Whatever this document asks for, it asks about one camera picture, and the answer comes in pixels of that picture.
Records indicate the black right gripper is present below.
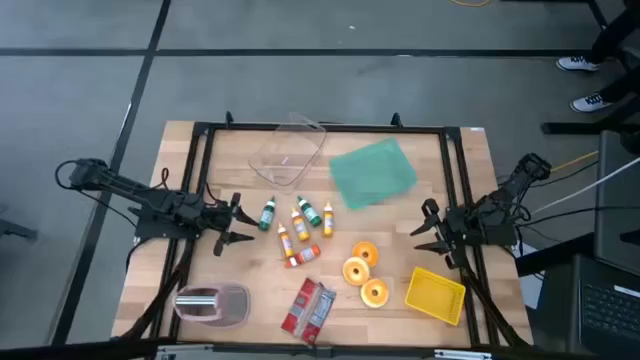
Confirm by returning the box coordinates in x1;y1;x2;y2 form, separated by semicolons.
409;197;476;271

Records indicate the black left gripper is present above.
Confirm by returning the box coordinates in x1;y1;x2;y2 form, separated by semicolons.
197;192;260;258

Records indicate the green glue bottle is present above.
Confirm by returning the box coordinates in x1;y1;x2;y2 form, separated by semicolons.
257;195;278;233
296;195;324;229

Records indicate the yellow glue bottle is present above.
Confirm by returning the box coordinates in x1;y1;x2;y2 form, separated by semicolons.
322;201;335;239
276;222;296;260
290;207;312;244

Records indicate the orange toy donut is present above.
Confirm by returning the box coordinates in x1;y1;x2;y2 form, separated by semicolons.
341;256;372;288
359;277;391;309
351;240;381;269

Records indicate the orange glue bottle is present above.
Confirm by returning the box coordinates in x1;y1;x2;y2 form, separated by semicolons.
284;243;322;270

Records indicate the clear plastic container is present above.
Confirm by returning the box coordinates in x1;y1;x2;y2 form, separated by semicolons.
247;111;328;195

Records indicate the red snack packet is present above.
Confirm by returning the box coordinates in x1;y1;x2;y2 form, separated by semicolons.
280;277;338;346

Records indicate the yellow plastic basket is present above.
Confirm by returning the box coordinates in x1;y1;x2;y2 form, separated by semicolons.
403;266;467;327

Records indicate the green cloth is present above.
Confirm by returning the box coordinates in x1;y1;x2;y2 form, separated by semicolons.
328;136;419;211

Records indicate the black side table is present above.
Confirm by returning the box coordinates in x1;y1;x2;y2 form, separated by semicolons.
514;232;640;360

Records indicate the black stand leg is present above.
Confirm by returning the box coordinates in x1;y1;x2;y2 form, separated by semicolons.
541;94;640;135

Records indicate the black laptop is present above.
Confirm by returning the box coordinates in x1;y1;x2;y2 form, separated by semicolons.
577;277;640;357

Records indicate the black chair leg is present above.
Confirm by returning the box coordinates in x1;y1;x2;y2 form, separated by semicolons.
0;217;39;242

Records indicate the person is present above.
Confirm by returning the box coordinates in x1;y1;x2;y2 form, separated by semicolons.
555;0;640;114

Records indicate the black table frame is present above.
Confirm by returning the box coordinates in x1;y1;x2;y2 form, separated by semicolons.
119;110;531;351

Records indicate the yellow floor cable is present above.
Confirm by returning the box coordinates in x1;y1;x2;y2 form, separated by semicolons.
549;149;600;174

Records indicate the white cable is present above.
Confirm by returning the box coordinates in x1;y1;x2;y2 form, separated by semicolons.
529;156;640;217

